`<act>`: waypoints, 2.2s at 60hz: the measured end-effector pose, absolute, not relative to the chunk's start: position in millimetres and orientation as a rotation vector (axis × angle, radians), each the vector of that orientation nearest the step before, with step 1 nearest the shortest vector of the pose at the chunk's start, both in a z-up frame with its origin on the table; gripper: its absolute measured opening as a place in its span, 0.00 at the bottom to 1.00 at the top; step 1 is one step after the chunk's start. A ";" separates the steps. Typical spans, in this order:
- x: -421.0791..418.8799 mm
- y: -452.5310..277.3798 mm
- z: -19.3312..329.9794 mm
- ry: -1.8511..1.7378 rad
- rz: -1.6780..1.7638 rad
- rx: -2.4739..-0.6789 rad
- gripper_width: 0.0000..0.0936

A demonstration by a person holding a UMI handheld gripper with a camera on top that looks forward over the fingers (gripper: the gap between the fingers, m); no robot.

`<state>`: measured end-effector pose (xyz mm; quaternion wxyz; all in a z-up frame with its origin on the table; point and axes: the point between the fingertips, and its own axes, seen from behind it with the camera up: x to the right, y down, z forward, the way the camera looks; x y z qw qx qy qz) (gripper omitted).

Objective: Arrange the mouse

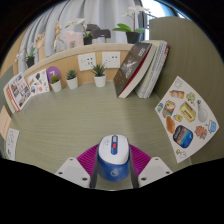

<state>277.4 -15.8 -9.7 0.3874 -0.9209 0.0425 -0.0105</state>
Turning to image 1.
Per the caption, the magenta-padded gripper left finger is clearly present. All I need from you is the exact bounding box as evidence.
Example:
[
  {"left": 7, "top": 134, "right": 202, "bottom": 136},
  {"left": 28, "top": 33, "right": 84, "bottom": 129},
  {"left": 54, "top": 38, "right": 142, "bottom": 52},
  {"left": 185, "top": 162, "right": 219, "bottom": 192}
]
[{"left": 54, "top": 143, "right": 101, "bottom": 189}]

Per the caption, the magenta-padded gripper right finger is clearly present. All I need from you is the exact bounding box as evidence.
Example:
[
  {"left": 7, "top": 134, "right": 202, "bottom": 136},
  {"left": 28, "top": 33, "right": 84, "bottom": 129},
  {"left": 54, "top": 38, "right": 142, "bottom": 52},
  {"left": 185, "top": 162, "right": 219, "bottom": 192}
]
[{"left": 127, "top": 143, "right": 174, "bottom": 189}]

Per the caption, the white and blue computer mouse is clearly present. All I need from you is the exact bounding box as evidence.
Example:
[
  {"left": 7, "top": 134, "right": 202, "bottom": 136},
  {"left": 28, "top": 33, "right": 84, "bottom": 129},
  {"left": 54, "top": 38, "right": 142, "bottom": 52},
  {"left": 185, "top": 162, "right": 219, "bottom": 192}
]
[{"left": 97, "top": 133, "right": 131, "bottom": 183}]

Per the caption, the colourful sticker sheet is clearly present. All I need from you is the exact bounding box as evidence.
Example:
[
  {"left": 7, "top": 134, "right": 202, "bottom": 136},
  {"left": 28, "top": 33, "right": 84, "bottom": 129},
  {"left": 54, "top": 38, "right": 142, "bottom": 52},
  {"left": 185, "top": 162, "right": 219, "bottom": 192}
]
[{"left": 154, "top": 75, "right": 220, "bottom": 164}]

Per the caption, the beige flat notebook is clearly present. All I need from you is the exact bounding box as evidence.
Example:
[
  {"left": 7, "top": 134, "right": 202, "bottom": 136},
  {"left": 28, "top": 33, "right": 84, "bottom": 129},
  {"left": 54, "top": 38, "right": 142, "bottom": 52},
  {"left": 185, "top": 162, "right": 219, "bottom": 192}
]
[{"left": 0, "top": 105, "right": 13, "bottom": 141}]

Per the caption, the red-spined colourful cover book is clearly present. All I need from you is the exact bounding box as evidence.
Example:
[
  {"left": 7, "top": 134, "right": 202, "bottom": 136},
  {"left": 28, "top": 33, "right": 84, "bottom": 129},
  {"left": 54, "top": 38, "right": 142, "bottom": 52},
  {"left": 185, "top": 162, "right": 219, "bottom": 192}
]
[{"left": 7, "top": 72, "right": 33, "bottom": 113}]

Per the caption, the white card with stickers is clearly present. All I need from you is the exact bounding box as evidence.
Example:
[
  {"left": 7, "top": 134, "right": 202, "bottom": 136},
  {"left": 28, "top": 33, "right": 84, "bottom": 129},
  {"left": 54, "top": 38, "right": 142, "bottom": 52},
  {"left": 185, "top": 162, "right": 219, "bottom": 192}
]
[{"left": 27, "top": 68, "right": 51, "bottom": 96}]

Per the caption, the white hardcover book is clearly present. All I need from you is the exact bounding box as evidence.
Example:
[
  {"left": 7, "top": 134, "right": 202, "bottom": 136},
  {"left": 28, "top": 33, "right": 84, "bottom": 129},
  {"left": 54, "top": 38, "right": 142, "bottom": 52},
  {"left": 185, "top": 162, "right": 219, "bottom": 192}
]
[{"left": 3, "top": 83, "right": 16, "bottom": 114}]

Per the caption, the purple round sign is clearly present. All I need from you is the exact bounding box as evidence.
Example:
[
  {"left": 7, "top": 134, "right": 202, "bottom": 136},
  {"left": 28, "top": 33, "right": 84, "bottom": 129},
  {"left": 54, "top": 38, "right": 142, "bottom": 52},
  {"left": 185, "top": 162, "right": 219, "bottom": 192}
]
[{"left": 45, "top": 65, "right": 62, "bottom": 84}]

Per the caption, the black cover book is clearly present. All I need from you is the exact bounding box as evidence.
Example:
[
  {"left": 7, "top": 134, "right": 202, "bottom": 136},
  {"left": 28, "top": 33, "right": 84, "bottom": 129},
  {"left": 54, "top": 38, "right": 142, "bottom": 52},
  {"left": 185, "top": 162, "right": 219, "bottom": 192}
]
[{"left": 113, "top": 41, "right": 153, "bottom": 99}]

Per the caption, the white orchid in black pot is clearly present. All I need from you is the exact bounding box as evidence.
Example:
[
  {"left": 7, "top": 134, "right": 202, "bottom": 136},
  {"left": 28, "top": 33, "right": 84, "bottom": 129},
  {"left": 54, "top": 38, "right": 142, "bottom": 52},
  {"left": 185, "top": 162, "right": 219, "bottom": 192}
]
[
  {"left": 64, "top": 18, "right": 94, "bottom": 46},
  {"left": 14, "top": 43, "right": 37, "bottom": 69},
  {"left": 112, "top": 4, "right": 151, "bottom": 44}
]

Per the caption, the light wooden ledge shelf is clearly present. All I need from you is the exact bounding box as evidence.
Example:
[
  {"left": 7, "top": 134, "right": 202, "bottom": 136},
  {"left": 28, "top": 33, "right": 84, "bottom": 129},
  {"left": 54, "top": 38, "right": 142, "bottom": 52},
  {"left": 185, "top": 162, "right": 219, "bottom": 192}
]
[{"left": 21, "top": 42, "right": 134, "bottom": 79}]

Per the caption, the wooden hand model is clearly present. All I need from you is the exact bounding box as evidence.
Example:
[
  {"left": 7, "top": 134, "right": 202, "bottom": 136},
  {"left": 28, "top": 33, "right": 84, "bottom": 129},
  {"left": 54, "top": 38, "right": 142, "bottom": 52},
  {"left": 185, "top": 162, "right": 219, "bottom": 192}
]
[{"left": 34, "top": 32, "right": 47, "bottom": 63}]

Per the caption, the pink horse figurine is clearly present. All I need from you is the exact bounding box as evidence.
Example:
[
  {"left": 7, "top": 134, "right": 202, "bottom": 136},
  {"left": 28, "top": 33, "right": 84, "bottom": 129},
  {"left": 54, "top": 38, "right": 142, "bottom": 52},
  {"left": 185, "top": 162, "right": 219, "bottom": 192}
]
[{"left": 63, "top": 30, "right": 84, "bottom": 49}]

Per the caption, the wooden artist mannequin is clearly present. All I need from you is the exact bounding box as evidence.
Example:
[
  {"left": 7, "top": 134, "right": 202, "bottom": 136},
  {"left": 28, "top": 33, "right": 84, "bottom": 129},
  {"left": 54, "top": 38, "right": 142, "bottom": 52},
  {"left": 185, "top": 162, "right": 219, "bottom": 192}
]
[{"left": 53, "top": 20, "right": 66, "bottom": 53}]

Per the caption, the dark horse figurine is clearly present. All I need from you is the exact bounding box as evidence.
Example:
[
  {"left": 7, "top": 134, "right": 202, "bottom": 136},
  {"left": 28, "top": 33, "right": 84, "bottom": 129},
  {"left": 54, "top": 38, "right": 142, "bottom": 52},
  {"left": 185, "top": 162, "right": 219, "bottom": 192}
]
[{"left": 85, "top": 23, "right": 112, "bottom": 44}]

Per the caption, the light grey curtain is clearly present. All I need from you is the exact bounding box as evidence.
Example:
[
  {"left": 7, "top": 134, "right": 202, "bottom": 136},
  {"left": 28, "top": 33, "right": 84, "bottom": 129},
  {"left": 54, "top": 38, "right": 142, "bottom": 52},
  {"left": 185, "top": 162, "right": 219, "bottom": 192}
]
[{"left": 18, "top": 0, "right": 148, "bottom": 73}]

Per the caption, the dark framed window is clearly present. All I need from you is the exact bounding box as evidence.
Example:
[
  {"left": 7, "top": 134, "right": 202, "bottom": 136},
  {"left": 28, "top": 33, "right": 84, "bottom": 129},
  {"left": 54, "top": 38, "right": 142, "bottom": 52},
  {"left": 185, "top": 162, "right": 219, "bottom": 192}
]
[{"left": 141, "top": 0, "right": 188, "bottom": 31}]

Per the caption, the white wall socket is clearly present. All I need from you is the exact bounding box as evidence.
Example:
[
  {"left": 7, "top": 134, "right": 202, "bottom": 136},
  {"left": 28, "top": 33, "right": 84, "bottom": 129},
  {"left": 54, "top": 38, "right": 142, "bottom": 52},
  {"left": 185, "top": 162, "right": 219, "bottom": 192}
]
[
  {"left": 77, "top": 52, "right": 98, "bottom": 72},
  {"left": 101, "top": 50, "right": 121, "bottom": 69}
]

